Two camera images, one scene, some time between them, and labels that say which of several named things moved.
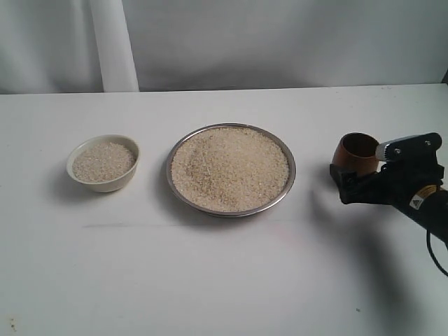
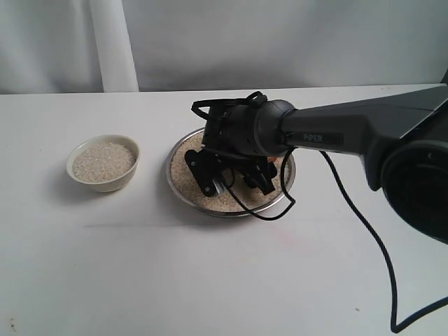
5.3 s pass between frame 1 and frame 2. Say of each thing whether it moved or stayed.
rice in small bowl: stayed
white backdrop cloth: stayed
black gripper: moved
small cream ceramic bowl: stayed
